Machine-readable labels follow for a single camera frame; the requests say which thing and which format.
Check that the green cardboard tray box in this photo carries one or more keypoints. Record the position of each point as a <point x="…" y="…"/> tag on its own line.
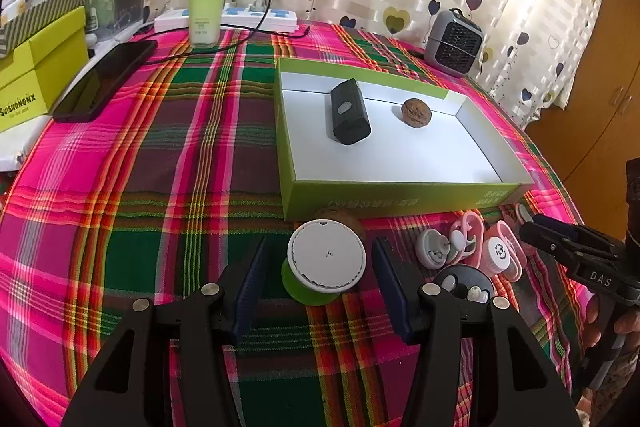
<point x="390" y="157"/>

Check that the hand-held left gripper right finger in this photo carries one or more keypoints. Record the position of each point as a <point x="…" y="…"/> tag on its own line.
<point x="387" y="287"/>

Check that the person's right forearm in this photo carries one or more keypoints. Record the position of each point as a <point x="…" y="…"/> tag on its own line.
<point x="620" y="389"/>

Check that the grey white round holder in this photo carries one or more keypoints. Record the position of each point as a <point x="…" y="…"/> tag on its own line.
<point x="432" y="249"/>

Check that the white round bottle cap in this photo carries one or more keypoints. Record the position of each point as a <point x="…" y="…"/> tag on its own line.
<point x="496" y="252"/>

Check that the white power strip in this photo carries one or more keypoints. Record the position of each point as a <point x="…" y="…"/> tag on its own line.
<point x="240" y="19"/>

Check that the plaid tablecloth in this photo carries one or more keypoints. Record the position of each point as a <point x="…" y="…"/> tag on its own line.
<point x="150" y="157"/>

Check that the small black device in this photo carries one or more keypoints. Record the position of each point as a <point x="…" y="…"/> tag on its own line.
<point x="350" y="117"/>

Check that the large pink clip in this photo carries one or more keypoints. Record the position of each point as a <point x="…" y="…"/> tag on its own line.
<point x="515" y="268"/>

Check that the brown walnut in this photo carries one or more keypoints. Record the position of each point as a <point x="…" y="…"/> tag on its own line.
<point x="350" y="222"/>
<point x="416" y="113"/>

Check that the white green spool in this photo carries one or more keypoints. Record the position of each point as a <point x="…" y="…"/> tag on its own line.
<point x="325" y="257"/>

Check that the black smartphone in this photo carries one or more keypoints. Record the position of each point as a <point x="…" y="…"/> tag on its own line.
<point x="100" y="82"/>

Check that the person's right hand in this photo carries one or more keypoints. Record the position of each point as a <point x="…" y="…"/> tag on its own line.
<point x="627" y="322"/>

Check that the black round case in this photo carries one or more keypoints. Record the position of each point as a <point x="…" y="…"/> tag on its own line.
<point x="470" y="277"/>

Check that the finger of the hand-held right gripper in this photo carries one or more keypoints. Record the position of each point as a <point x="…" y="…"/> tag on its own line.
<point x="575" y="232"/>
<point x="545" y="244"/>

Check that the pink holder with grey knob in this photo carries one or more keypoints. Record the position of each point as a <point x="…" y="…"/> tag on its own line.
<point x="521" y="213"/>

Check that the wooden cabinet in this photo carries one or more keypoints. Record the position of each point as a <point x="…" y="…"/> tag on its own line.
<point x="600" y="107"/>

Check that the pink clip with grey insert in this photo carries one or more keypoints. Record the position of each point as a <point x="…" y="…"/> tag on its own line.
<point x="470" y="227"/>

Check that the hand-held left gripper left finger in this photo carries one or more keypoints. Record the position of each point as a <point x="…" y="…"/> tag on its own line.
<point x="252" y="287"/>

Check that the striped cardboard box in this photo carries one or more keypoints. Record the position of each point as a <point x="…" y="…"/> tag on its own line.
<point x="40" y="9"/>

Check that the small grey heater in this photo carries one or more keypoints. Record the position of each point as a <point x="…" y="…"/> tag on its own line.
<point x="452" y="44"/>

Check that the yellow-green shoe box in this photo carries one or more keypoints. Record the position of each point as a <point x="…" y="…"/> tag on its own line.
<point x="45" y="57"/>

